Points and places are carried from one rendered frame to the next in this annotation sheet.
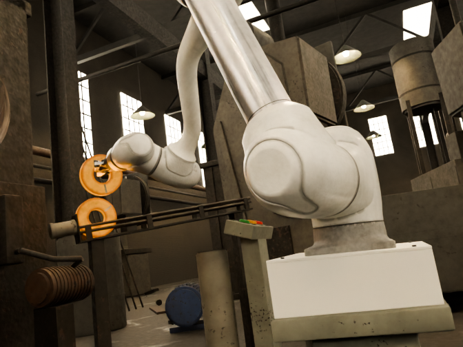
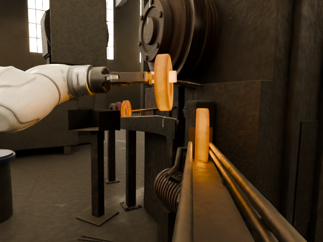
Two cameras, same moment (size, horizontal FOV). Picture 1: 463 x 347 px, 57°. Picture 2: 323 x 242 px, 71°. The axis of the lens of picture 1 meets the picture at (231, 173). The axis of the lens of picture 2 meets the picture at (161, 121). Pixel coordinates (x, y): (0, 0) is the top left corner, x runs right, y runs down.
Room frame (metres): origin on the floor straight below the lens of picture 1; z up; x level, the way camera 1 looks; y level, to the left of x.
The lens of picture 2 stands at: (1.98, 0.01, 0.81)
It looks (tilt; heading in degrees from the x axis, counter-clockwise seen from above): 6 degrees down; 132
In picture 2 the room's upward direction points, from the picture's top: 1 degrees clockwise
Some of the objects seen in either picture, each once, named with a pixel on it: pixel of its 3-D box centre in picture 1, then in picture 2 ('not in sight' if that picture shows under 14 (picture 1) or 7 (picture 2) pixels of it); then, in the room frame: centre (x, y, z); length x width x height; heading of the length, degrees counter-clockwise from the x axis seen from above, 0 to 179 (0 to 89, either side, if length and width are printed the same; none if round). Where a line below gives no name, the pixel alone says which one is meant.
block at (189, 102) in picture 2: (4, 230); (200, 129); (1.48, 0.81, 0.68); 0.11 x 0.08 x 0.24; 69
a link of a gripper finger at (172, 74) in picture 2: not in sight; (163, 77); (1.56, 0.48, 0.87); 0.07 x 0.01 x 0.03; 34
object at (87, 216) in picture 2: not in sight; (95, 163); (0.67, 0.81, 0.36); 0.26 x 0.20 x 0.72; 14
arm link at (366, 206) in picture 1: (338, 175); not in sight; (0.95, -0.24, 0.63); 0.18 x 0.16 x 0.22; 146
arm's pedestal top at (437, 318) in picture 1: (362, 311); not in sight; (0.97, -0.24, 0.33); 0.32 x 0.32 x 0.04; 70
